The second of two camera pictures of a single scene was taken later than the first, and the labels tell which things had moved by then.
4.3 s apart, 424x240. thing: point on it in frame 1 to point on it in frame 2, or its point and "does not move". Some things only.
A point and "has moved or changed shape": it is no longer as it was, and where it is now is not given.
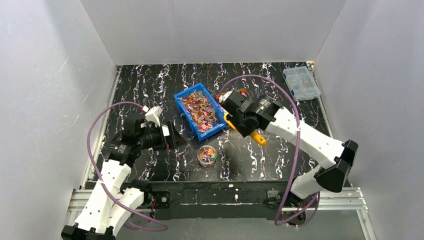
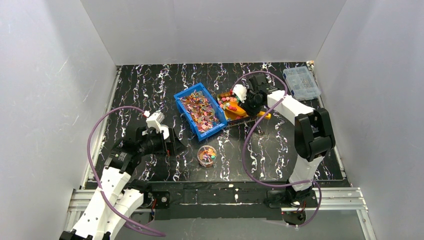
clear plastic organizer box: [300, 83] does not move
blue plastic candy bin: [202, 111] does not move
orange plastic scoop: [259, 138] has moved or changed shape
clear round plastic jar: [207, 155] does not move
